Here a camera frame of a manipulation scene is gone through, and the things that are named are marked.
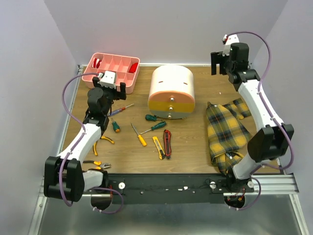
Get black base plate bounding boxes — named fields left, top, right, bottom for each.
left=105, top=173, right=254, bottom=204

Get red black utility knife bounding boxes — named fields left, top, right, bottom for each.
left=163, top=130, right=172, bottom=160

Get red item right compartment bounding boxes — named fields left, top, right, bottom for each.
left=129, top=63, right=138, bottom=73

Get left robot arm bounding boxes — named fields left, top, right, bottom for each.
left=44, top=71, right=126, bottom=207

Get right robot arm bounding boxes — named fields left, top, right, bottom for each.
left=211, top=40, right=294, bottom=192

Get yellow handle screwdriver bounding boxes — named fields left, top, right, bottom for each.
left=131, top=123, right=147, bottom=147

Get yellow plaid cloth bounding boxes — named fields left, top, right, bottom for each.
left=206, top=98, right=251, bottom=175

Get red white item in tray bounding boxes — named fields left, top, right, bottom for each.
left=91, top=58, right=102, bottom=69

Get purple handle screwdriver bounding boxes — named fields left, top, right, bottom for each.
left=108, top=104, right=134, bottom=117

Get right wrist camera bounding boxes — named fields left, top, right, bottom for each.
left=222, top=34, right=239, bottom=56

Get yellow needle nose pliers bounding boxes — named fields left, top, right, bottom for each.
left=92, top=136, right=115, bottom=156

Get white round drawer cabinet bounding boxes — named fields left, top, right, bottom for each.
left=148, top=64, right=195, bottom=119

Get aluminium frame rail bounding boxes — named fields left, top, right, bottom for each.
left=39, top=174, right=299, bottom=197

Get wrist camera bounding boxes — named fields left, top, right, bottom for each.
left=222, top=34, right=239, bottom=56
left=98, top=71, right=116, bottom=88

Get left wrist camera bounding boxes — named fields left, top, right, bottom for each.
left=98, top=71, right=116, bottom=88

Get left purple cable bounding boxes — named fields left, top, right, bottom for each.
left=58, top=72, right=125, bottom=214

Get pink compartment tray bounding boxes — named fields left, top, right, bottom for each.
left=81, top=52, right=141, bottom=94

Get orange handle pliers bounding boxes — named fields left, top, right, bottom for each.
left=83, top=160, right=111, bottom=169

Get yellow utility knife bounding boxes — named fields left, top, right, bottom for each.
left=152, top=136, right=165, bottom=160

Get long green screwdriver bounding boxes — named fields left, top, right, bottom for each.
left=141, top=121, right=166, bottom=135

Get stubby green orange screwdriver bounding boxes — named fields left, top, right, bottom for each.
left=111, top=118, right=120, bottom=133

